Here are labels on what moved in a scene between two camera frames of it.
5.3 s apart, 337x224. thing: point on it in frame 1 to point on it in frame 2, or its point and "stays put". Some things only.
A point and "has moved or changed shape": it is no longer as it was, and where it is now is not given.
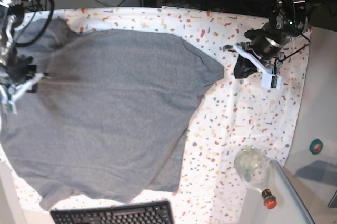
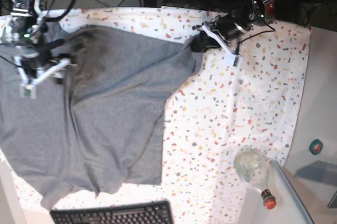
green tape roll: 315,146 stays put
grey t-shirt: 109,120 has moved or changed shape
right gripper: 264,43 to 231,26
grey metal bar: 306,215 stays put
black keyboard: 151,213 stays put
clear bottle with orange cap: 251,164 stays put
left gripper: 18,68 to 43,59
